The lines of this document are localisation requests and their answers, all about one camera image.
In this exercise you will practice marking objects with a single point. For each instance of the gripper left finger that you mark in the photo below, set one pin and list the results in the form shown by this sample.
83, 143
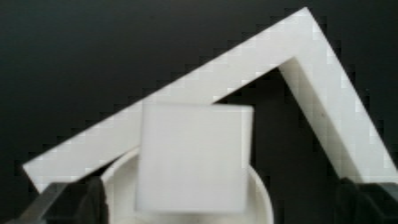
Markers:
69, 204

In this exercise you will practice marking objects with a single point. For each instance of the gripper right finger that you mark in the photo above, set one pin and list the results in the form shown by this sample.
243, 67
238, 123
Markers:
366, 203

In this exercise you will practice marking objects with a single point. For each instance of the white round stool seat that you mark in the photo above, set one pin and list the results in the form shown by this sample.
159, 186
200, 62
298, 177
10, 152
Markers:
119, 181

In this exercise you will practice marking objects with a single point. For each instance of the white stool leg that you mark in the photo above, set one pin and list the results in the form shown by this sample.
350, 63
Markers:
193, 158

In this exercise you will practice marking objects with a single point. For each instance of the white right fence bar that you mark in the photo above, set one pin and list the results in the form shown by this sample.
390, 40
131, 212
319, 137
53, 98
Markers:
334, 110

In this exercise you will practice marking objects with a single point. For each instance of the white fence bar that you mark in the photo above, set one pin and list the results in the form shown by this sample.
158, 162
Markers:
111, 137
334, 110

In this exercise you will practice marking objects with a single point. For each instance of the white front fence bar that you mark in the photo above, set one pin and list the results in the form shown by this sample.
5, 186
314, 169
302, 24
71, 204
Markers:
111, 137

